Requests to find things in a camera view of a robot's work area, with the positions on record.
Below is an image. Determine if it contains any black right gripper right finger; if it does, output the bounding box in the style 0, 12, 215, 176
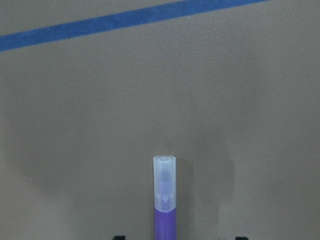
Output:
235, 236, 249, 240

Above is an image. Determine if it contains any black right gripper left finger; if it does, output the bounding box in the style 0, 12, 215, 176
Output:
112, 235, 125, 240

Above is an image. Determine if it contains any purple highlighter pen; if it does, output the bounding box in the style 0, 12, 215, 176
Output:
153, 155, 177, 240

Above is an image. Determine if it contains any brown paper table mat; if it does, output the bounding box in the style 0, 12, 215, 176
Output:
0, 0, 320, 240

